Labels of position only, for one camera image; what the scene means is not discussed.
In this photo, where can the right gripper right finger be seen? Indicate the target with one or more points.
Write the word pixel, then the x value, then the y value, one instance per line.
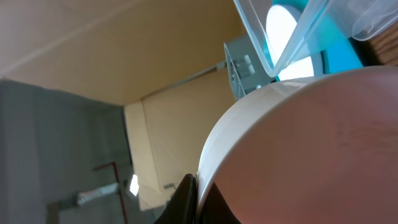
pixel 216 210

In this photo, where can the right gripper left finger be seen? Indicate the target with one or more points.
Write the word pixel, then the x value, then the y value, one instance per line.
pixel 182 205

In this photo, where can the small pink plate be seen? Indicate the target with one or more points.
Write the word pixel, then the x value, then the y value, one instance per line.
pixel 309 150

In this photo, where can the grey plastic dish rack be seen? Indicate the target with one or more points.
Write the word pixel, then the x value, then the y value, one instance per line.
pixel 245 70

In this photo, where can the large white plate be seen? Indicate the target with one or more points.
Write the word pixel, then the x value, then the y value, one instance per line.
pixel 280 24

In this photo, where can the clear plastic bin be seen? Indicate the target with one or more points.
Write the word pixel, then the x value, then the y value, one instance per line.
pixel 319 26

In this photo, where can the teal plastic tray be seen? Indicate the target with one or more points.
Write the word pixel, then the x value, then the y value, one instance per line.
pixel 338 58

